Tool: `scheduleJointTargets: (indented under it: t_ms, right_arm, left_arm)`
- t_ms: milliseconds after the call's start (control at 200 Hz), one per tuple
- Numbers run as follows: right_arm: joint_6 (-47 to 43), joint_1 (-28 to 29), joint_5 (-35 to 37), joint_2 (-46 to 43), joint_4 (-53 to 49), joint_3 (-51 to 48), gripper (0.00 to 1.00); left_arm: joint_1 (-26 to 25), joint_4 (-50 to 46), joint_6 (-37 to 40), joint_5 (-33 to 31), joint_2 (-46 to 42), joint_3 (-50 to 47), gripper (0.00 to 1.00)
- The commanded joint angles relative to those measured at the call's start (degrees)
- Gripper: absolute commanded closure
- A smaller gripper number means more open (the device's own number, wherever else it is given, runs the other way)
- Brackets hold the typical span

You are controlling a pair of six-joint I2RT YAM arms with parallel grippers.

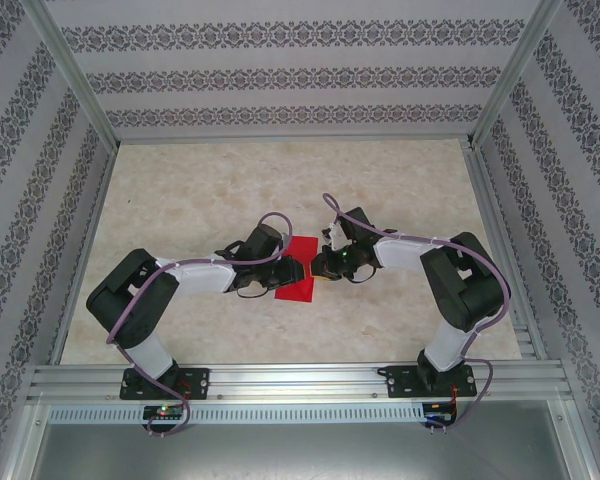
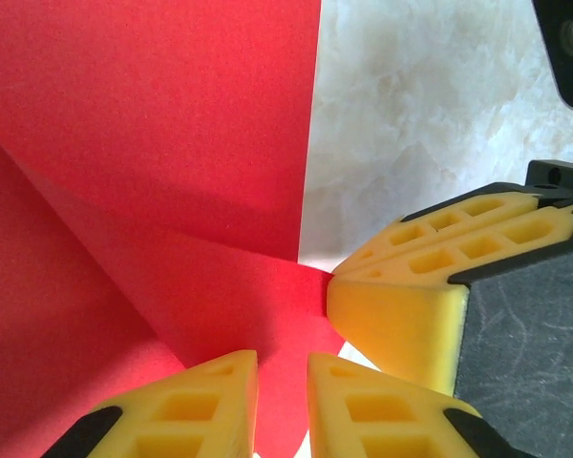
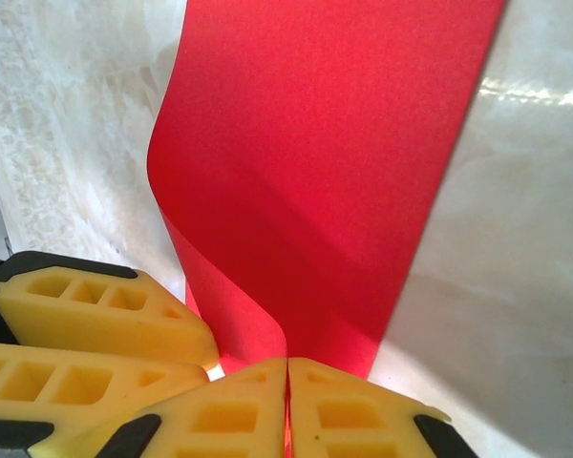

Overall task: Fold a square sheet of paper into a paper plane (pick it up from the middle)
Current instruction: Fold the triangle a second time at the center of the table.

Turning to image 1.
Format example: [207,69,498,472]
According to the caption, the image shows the aluminium frame crossbar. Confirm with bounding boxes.
[114,132,476,146]

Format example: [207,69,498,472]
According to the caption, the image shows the aluminium side rail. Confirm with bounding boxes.
[462,142,549,361]
[49,147,119,364]

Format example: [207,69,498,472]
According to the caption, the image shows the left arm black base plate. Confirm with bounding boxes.
[120,367,211,401]

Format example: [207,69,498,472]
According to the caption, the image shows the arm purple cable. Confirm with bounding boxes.
[321,192,512,435]
[104,212,295,439]

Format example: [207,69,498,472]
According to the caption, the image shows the aluminium frame post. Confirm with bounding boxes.
[23,0,121,151]
[467,0,566,151]

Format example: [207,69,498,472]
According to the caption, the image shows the aluminium frame bar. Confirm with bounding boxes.
[0,402,51,480]
[549,402,600,480]

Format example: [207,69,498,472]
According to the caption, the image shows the slotted grey cable duct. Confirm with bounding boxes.
[47,403,429,425]

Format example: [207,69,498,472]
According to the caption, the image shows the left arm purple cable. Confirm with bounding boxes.
[104,212,295,439]

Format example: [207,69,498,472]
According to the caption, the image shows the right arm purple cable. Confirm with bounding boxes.
[321,192,512,435]

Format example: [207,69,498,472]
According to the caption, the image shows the red paper sheet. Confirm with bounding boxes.
[273,234,321,305]

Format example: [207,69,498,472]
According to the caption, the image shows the aluminium mounting rail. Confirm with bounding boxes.
[27,363,574,404]

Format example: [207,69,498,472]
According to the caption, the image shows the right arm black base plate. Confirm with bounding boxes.
[385,364,477,400]

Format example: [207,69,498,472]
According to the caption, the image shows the grey metal sheet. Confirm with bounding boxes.
[29,423,594,480]

